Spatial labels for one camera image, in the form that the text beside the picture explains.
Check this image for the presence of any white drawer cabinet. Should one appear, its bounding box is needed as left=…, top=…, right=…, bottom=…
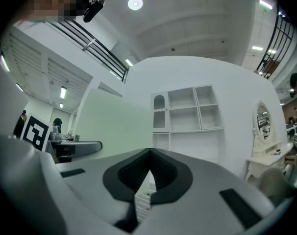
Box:
left=134, top=169, right=156, bottom=223

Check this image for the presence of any white vanity table with mirror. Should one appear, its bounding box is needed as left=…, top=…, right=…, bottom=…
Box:
left=245, top=100, right=295, bottom=188

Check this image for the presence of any person's head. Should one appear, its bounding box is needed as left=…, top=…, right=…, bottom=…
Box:
left=28, top=0, right=92, bottom=24

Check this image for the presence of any white shelf unit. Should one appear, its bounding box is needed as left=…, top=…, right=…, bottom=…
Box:
left=150, top=84, right=225, bottom=164

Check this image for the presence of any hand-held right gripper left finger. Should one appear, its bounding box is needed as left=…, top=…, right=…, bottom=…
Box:
left=55, top=147, right=152, bottom=235

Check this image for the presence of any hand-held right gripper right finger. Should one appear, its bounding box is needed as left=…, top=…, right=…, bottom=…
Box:
left=131, top=147, right=281, bottom=235

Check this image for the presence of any beige chair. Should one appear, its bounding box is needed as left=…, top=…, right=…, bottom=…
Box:
left=258, top=167, right=297, bottom=207

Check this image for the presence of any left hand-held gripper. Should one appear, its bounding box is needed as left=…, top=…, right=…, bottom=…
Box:
left=0, top=115, right=103, bottom=235

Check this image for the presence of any black balcony railing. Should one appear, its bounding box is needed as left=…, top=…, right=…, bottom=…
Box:
left=44, top=20, right=130, bottom=83
left=255, top=3, right=296, bottom=80

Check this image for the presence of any round ceiling light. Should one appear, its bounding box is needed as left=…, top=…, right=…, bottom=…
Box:
left=127, top=0, right=144, bottom=11

